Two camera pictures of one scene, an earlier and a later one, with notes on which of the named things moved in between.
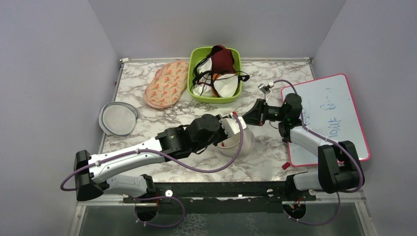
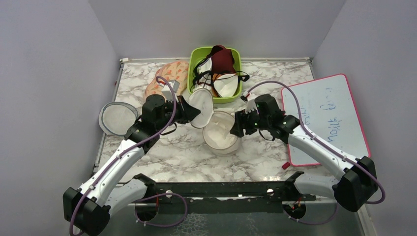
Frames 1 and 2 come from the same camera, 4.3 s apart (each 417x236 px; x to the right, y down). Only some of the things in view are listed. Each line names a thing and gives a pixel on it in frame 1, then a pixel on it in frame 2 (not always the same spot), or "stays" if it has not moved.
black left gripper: [224, 133] -> [187, 112]
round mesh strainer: [117, 118] stays
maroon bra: [222, 60] stays
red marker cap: [285, 165] stays
